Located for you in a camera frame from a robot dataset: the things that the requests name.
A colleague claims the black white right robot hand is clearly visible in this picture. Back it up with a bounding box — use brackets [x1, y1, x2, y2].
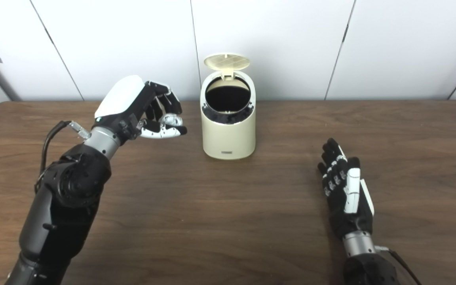
[317, 138, 375, 240]

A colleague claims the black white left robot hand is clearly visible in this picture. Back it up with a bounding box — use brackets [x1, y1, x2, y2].
[93, 75, 188, 145]

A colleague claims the white paper ball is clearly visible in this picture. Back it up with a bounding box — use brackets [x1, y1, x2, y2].
[160, 114, 183, 128]

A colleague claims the round cream bin lid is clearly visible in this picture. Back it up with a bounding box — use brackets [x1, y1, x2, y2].
[204, 53, 251, 80]

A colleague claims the cream lidded trash bin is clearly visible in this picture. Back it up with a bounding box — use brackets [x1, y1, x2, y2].
[200, 70, 257, 160]

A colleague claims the black bin liner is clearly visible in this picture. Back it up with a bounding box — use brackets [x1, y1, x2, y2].
[202, 77, 255, 125]

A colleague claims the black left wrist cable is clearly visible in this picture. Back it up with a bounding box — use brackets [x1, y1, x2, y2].
[34, 120, 92, 194]

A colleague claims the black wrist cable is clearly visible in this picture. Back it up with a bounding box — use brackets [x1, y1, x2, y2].
[374, 245, 422, 285]
[34, 120, 92, 194]

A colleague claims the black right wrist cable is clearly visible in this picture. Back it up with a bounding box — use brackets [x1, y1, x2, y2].
[374, 245, 422, 285]

